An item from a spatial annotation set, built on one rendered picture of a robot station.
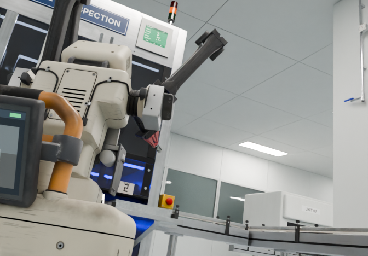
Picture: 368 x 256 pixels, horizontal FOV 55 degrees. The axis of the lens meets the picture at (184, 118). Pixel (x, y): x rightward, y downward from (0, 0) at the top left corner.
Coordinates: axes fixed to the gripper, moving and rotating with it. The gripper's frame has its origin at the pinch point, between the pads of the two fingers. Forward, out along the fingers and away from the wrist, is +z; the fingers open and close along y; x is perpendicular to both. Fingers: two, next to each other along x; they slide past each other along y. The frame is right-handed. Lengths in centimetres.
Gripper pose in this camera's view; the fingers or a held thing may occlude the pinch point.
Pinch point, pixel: (155, 144)
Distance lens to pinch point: 162.8
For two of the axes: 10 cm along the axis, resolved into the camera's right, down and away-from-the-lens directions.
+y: -6.9, 5.8, -4.4
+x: 6.2, 1.5, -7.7
